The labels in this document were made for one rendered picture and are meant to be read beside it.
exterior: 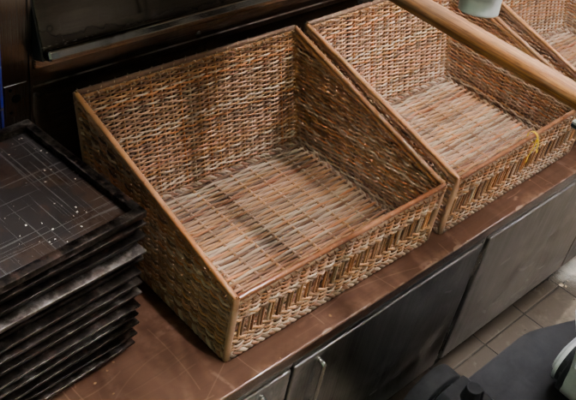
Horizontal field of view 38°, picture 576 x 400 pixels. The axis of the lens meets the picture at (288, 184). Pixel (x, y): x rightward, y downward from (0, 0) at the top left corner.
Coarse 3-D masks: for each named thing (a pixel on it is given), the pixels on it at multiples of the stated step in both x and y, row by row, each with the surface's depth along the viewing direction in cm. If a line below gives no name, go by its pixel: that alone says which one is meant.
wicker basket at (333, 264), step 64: (192, 64) 163; (256, 64) 175; (320, 64) 178; (128, 128) 158; (192, 128) 169; (320, 128) 185; (384, 128) 170; (128, 192) 145; (192, 192) 172; (256, 192) 175; (320, 192) 179; (384, 192) 177; (192, 256) 135; (256, 256) 160; (320, 256) 142; (384, 256) 162; (192, 320) 143; (256, 320) 147
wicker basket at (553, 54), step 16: (512, 0) 239; (528, 0) 244; (544, 0) 251; (560, 0) 257; (512, 16) 214; (528, 16) 248; (544, 16) 255; (560, 16) 261; (528, 32) 212; (544, 32) 257; (560, 32) 262; (544, 48) 210; (560, 48) 253; (480, 64) 236; (560, 64) 209
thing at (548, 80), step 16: (400, 0) 117; (416, 0) 116; (432, 0) 116; (432, 16) 114; (448, 16) 113; (448, 32) 113; (464, 32) 111; (480, 32) 110; (480, 48) 110; (496, 48) 109; (512, 48) 108; (512, 64) 108; (528, 64) 106; (544, 64) 106; (528, 80) 107; (544, 80) 105; (560, 80) 104; (560, 96) 104
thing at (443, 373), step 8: (440, 368) 198; (448, 368) 199; (424, 376) 195; (432, 376) 195; (440, 376) 195; (448, 376) 196; (456, 376) 198; (416, 384) 195; (424, 384) 194; (432, 384) 194; (440, 384) 194; (448, 384) 196; (408, 392) 195; (416, 392) 194; (424, 392) 193; (432, 392) 193; (440, 392) 195
